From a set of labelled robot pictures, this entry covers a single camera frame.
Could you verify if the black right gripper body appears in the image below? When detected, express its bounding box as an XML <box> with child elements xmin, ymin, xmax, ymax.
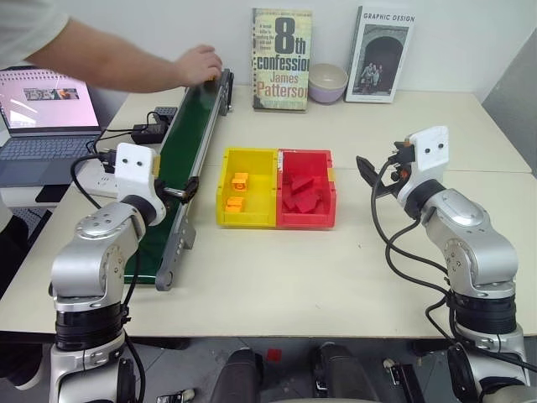
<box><xmin>379</xmin><ymin>141</ymin><xmax>416</xmax><ymax>198</ymax></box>

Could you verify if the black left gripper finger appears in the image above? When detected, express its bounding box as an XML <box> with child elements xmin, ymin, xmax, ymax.
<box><xmin>163</xmin><ymin>179</ymin><xmax>199</xmax><ymax>203</ymax></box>

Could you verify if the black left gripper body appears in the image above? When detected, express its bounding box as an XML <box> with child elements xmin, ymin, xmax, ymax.
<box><xmin>153</xmin><ymin>154</ymin><xmax>169</xmax><ymax>202</ymax></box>

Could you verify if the green conveyor belt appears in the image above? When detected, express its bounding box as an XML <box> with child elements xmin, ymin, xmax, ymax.
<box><xmin>123</xmin><ymin>69</ymin><xmax>235</xmax><ymax>293</ymax></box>

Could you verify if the person's bare hand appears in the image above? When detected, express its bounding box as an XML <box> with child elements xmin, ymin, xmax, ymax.
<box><xmin>174</xmin><ymin>44</ymin><xmax>223</xmax><ymax>87</ymax></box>

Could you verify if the red plastic bin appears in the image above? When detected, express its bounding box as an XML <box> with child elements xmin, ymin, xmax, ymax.
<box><xmin>274</xmin><ymin>149</ymin><xmax>339</xmax><ymax>230</ymax></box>

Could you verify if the black power adapter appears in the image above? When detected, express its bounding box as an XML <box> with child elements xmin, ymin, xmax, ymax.
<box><xmin>132</xmin><ymin>121</ymin><xmax>167</xmax><ymax>144</ymax></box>

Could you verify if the yellow plastic bin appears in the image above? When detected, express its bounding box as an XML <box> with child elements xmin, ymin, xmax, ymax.
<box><xmin>216</xmin><ymin>146</ymin><xmax>280</xmax><ymax>230</ymax></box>

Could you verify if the white power strip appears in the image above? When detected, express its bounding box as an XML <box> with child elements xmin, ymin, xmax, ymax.
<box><xmin>77</xmin><ymin>161</ymin><xmax>121</xmax><ymax>198</ymax></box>

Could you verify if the red toy block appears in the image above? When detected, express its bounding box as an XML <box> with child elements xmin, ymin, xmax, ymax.
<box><xmin>283</xmin><ymin>191</ymin><xmax>324</xmax><ymax>214</ymax></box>
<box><xmin>292</xmin><ymin>175</ymin><xmax>315</xmax><ymax>195</ymax></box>

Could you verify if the lilac ceramic bowl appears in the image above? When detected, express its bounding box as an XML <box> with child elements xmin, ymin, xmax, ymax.
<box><xmin>308</xmin><ymin>81</ymin><xmax>348</xmax><ymax>105</ymax></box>

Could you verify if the lavender bowl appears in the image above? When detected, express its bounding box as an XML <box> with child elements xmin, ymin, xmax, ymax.
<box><xmin>309</xmin><ymin>62</ymin><xmax>349</xmax><ymax>92</ymax></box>

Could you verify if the graphic design white book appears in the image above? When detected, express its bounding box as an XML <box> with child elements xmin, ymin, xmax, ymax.
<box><xmin>344</xmin><ymin>6</ymin><xmax>416</xmax><ymax>104</ymax></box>

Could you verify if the grey partition panel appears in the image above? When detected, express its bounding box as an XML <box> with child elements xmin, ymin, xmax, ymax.
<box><xmin>480</xmin><ymin>39</ymin><xmax>537</xmax><ymax>173</ymax></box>

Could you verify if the grey open laptop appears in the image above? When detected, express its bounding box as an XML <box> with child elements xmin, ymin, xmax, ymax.
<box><xmin>0</xmin><ymin>66</ymin><xmax>104</xmax><ymax>188</ymax></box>

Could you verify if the dark rounded shape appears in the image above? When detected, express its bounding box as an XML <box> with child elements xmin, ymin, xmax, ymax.
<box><xmin>310</xmin><ymin>342</ymin><xmax>381</xmax><ymax>403</ymax></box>
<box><xmin>209</xmin><ymin>348</ymin><xmax>269</xmax><ymax>403</ymax></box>

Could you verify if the white shirt sleeve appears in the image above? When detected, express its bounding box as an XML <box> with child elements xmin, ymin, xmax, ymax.
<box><xmin>0</xmin><ymin>0</ymin><xmax>70</xmax><ymax>71</ymax></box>

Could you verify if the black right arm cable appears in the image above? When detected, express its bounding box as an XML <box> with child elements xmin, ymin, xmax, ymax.
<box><xmin>370</xmin><ymin>159</ymin><xmax>530</xmax><ymax>381</ymax></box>

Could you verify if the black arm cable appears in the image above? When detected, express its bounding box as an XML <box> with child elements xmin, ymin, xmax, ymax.
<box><xmin>70</xmin><ymin>150</ymin><xmax>146</xmax><ymax>403</ymax></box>
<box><xmin>370</xmin><ymin>159</ymin><xmax>530</xmax><ymax>381</ymax></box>

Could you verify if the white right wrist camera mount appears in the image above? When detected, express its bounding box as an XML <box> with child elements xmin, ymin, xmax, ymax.
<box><xmin>396</xmin><ymin>124</ymin><xmax>451</xmax><ymax>199</ymax></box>

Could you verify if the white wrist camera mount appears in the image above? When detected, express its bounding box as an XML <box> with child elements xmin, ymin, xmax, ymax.
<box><xmin>112</xmin><ymin>142</ymin><xmax>165</xmax><ymax>211</ymax></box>
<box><xmin>396</xmin><ymin>124</ymin><xmax>451</xmax><ymax>199</ymax></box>

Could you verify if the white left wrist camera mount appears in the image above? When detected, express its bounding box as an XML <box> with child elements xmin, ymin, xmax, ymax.
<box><xmin>112</xmin><ymin>142</ymin><xmax>165</xmax><ymax>211</ymax></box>

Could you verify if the black adapter power cord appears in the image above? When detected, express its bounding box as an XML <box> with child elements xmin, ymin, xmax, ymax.
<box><xmin>86</xmin><ymin>128</ymin><xmax>135</xmax><ymax>155</ymax></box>

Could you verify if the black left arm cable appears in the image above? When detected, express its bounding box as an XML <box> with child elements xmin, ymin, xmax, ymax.
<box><xmin>70</xmin><ymin>150</ymin><xmax>146</xmax><ymax>403</ymax></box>

